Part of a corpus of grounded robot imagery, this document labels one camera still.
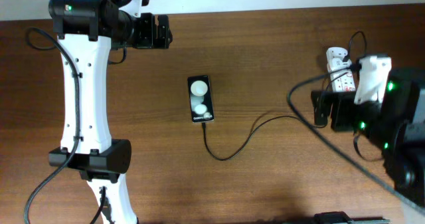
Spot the white power strip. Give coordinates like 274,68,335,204
326,47,356,92

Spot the black smartphone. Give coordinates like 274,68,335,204
187,75,214,123

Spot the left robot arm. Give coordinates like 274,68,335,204
48,0,173,223

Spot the white charger plug adapter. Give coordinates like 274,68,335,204
328,58,352,72

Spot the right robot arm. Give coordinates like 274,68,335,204
311,68,424,207

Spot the black charging cable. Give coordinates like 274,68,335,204
201,31,368,162

